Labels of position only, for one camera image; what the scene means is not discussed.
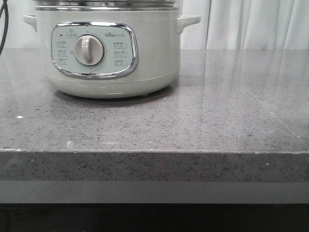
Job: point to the pale green electric cooking pot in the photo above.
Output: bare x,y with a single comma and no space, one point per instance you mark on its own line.
105,52

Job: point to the white pleated curtain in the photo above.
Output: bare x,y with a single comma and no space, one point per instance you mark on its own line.
224,24

